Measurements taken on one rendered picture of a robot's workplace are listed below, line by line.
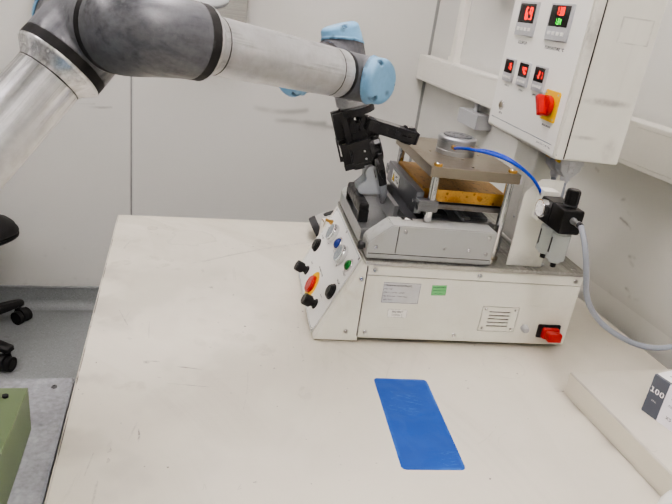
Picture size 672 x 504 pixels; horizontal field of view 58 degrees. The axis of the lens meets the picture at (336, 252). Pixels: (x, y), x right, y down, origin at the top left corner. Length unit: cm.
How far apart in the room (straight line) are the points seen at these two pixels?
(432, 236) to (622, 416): 44
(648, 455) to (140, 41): 93
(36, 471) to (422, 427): 57
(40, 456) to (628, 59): 113
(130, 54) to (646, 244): 117
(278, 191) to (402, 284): 157
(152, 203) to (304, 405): 176
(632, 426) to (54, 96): 99
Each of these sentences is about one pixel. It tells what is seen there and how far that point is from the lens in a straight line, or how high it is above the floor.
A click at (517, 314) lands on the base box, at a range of 130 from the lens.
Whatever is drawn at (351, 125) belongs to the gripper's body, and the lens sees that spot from 122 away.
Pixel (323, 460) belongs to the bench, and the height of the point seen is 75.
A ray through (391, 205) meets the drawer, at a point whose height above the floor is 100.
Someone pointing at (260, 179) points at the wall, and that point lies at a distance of 265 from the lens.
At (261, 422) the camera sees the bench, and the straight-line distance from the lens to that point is 99.
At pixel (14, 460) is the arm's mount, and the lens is 91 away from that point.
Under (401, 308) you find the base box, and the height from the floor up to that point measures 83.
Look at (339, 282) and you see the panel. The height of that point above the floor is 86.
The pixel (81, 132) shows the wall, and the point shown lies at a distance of 261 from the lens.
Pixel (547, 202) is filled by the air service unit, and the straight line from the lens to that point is 116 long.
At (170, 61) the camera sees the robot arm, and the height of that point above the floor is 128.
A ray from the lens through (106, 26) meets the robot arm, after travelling 79.
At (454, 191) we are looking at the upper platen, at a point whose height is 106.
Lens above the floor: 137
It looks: 22 degrees down
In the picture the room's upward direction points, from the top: 8 degrees clockwise
